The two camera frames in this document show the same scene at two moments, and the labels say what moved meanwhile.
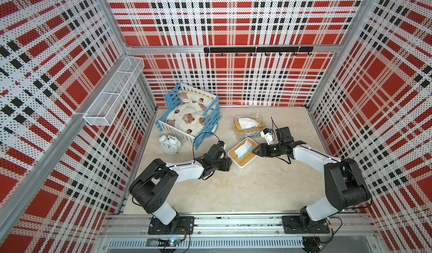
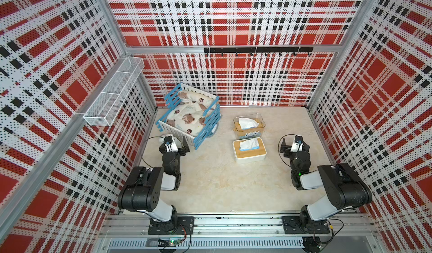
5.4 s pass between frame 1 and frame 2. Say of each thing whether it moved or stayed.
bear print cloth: stayed
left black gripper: moved
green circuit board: stayed
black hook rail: stayed
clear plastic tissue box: stayed
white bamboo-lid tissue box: moved
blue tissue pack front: stayed
